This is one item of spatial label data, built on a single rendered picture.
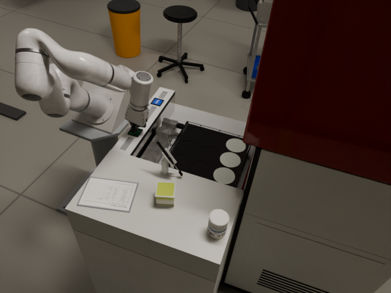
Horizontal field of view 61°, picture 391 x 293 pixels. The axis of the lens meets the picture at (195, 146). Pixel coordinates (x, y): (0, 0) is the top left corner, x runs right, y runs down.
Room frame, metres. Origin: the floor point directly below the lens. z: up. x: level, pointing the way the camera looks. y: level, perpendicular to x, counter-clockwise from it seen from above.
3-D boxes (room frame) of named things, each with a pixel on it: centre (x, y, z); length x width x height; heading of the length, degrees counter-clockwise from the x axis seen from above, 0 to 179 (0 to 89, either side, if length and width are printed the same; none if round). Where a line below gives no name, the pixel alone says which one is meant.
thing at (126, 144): (1.30, 0.26, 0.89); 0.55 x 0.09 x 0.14; 164
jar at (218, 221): (0.67, -0.10, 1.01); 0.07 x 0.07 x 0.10
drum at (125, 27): (3.64, 0.91, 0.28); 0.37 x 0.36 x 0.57; 160
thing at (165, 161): (0.93, 0.11, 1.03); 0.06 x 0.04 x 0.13; 74
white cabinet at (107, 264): (1.09, 0.05, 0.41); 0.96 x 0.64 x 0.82; 164
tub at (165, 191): (0.79, 0.10, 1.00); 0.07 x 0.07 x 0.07; 2
